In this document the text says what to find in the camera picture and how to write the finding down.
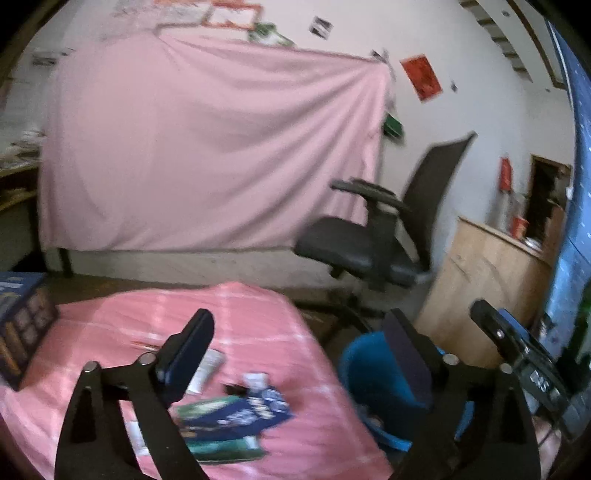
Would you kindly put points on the pink hanging bed sheet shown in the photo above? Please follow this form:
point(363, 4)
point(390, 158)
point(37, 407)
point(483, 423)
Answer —
point(194, 147)

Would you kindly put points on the green packet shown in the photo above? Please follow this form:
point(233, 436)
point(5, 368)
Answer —
point(226, 450)

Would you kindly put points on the white paper scrap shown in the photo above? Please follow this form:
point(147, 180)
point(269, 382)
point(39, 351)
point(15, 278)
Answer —
point(136, 436)

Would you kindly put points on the blue plastic bucket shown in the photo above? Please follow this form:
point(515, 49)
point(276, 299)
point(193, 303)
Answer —
point(364, 369)

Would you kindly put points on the green hanging box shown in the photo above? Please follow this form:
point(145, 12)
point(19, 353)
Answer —
point(393, 125)

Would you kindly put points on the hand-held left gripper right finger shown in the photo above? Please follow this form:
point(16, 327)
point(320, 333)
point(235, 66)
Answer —
point(408, 364)

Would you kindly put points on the red hanging bag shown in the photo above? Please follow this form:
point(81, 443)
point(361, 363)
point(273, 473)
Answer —
point(506, 173)

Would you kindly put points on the dark blue cardboard box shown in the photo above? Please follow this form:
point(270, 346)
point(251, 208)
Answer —
point(23, 323)

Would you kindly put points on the person's right hand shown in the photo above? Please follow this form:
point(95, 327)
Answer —
point(549, 443)

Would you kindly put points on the red diamond wall paper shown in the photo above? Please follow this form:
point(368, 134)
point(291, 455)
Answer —
point(420, 76)

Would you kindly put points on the pink checked tablecloth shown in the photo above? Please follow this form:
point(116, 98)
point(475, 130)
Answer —
point(300, 350)

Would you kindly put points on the wooden shelf desk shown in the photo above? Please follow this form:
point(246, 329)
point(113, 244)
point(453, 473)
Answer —
point(16, 194)

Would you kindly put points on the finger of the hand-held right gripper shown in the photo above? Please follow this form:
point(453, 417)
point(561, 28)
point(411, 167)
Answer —
point(501, 332)

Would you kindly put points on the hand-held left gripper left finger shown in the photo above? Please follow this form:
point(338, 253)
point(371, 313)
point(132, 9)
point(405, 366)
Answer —
point(184, 364)

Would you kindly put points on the blue dotted printed curtain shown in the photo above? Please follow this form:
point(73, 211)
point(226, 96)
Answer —
point(577, 207)

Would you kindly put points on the red cup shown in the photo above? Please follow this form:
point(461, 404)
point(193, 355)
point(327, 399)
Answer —
point(519, 227)

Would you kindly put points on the wooden cabinet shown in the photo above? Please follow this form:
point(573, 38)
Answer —
point(480, 286)

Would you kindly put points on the small wall photo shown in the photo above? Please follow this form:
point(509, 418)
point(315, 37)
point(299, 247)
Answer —
point(321, 26)

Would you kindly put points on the pile of papers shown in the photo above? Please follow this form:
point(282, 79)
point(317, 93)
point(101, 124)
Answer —
point(23, 143)

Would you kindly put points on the blue and white packet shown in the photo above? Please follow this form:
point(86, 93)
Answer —
point(249, 413)

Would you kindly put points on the group of wall certificates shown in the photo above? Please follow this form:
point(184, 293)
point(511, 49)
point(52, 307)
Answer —
point(231, 16)

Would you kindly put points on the green wall pictures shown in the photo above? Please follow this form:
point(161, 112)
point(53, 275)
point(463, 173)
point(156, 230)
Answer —
point(270, 34)

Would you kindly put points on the white tube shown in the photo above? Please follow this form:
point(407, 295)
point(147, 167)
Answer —
point(210, 367)

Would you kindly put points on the small white wrapper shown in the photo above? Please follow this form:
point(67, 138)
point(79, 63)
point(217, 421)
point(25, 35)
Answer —
point(256, 382)

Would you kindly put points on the black office chair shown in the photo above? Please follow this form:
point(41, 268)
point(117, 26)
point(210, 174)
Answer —
point(351, 249)

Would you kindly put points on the dark wrapper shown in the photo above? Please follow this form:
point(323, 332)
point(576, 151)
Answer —
point(233, 390)

